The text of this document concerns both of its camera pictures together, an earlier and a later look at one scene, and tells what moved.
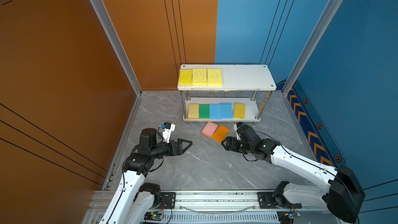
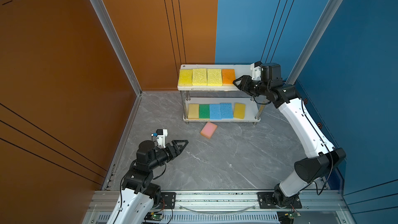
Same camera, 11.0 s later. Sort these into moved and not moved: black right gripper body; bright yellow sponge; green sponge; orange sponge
Moved: black right gripper body; orange sponge
Not moved: green sponge; bright yellow sponge
